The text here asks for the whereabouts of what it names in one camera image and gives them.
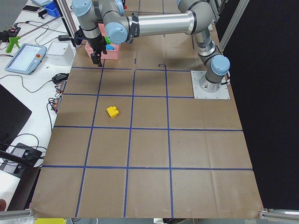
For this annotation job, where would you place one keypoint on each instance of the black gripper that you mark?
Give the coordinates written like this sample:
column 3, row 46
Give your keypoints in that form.
column 96, row 43

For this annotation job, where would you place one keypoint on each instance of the blue toy block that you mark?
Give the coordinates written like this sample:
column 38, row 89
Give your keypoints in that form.
column 109, row 47

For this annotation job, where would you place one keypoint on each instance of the green toy block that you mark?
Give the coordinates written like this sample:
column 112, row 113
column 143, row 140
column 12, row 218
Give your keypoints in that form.
column 107, row 40

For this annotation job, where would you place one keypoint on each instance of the yellow toy block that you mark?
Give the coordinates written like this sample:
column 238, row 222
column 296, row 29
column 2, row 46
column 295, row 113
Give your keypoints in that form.
column 112, row 111

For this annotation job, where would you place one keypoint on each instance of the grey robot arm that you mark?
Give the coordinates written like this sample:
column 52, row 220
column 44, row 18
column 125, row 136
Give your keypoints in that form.
column 193, row 18

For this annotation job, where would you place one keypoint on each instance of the pink plastic box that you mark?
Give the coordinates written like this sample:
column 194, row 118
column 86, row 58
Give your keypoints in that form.
column 111, row 54

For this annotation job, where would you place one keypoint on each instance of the white square device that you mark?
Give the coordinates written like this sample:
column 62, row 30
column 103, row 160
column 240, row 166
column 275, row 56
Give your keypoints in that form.
column 60, row 53

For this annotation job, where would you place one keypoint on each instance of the black power adapter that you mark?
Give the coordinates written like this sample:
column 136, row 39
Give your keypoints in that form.
column 63, row 38

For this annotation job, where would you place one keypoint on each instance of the blue plastic bin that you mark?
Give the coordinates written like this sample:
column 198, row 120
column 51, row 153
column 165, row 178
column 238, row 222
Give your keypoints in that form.
column 52, row 10

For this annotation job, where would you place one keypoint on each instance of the teach pendant tablet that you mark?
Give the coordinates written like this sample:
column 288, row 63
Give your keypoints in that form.
column 27, row 59

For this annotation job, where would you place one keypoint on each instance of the black monitor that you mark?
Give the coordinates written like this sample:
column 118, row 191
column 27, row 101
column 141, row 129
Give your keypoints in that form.
column 13, row 117

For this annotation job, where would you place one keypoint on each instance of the aluminium frame post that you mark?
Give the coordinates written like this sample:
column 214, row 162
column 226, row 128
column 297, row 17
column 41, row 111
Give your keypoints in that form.
column 67, row 19

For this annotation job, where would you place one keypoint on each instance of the green handled grabber tool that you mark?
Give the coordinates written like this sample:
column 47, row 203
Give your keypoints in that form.
column 13, row 41

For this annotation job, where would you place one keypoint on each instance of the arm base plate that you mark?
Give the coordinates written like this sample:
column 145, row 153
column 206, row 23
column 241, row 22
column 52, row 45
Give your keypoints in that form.
column 203, row 89

